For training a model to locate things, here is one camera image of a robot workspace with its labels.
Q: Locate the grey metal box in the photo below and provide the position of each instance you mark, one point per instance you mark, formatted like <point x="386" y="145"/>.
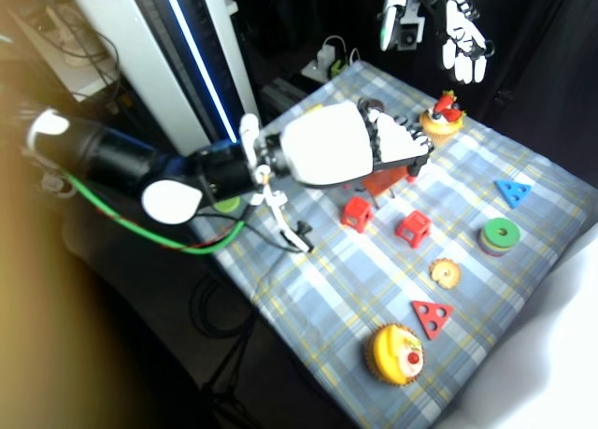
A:
<point x="280" y="95"/>

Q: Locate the green plug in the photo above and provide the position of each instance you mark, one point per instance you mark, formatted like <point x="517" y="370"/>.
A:
<point x="337" y="67"/>

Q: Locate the white rounded cover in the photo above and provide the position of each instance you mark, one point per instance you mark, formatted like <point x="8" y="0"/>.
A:
<point x="560" y="354"/>

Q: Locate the red triangle block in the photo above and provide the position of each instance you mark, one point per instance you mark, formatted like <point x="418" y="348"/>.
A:
<point x="432" y="317"/>

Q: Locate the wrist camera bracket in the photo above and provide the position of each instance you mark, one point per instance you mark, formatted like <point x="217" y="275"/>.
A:
<point x="279" y="207"/>

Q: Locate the white column with blue stripe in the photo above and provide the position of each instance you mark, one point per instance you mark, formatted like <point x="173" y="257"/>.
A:
<point x="140" y="64"/>

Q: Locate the stacked coloured rings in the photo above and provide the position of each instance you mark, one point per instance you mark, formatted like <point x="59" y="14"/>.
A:
<point x="488" y="233"/>

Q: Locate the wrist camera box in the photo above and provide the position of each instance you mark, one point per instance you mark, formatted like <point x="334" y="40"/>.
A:
<point x="410" y="36"/>

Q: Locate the blue triangle block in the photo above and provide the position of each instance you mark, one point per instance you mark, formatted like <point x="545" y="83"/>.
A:
<point x="514" y="193"/>

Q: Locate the green round disc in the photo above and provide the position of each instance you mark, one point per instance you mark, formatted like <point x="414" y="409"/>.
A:
<point x="227" y="205"/>

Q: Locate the blue plaid cloth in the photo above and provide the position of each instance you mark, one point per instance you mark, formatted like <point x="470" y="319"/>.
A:
<point x="374" y="270"/>

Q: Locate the strawberry toy cupcake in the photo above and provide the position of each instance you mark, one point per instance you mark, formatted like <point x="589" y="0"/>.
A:
<point x="444" y="125"/>

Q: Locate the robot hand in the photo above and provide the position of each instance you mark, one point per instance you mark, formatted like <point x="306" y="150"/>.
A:
<point x="465" y="41"/>
<point x="327" y="144"/>

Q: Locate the brown round disc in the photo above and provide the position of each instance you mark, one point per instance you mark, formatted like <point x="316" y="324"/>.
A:
<point x="377" y="104"/>

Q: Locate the white shelf board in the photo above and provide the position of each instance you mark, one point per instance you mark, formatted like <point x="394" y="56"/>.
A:
<point x="79" y="83"/>

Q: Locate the black tripod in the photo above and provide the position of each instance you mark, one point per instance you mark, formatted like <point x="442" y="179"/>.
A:
<point x="219" y="395"/>

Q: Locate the small brown toy table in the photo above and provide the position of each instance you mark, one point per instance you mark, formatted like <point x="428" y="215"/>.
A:
<point x="380" y="182"/>

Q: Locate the white power adapter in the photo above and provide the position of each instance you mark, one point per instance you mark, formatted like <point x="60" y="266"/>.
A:
<point x="324" y="57"/>

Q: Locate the yellow fruit toy cupcake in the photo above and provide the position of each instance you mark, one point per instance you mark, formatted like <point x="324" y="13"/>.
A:
<point x="390" y="354"/>

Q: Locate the round toy tart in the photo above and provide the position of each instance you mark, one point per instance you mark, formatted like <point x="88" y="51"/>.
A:
<point x="441" y="275"/>

